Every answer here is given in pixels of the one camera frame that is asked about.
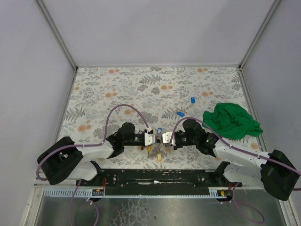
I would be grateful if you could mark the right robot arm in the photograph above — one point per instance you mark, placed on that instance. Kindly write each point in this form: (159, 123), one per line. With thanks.
(272, 171)

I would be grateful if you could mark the green cloth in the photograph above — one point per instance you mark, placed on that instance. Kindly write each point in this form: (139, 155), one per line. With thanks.
(231, 121)

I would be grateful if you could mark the yellow tag key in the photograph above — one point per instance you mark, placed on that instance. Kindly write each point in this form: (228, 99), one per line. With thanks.
(159, 157)

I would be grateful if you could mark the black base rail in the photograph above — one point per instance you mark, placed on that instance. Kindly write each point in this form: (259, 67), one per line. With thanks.
(160, 182)

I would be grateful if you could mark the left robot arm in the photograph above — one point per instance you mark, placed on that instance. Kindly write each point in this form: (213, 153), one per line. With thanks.
(66, 158)

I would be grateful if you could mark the blue tag lower key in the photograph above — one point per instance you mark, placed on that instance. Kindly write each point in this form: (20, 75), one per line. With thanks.
(180, 114)

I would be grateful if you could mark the numbered keyring organizer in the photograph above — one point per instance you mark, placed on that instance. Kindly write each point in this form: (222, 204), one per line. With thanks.
(153, 150)

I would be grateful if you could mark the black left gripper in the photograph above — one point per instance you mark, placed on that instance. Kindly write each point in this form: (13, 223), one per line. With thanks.
(143, 143)

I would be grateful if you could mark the blue tag upper key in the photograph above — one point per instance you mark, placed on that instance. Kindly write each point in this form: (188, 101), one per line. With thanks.
(192, 102)

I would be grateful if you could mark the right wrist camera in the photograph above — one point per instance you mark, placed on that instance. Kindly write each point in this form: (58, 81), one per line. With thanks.
(168, 139)

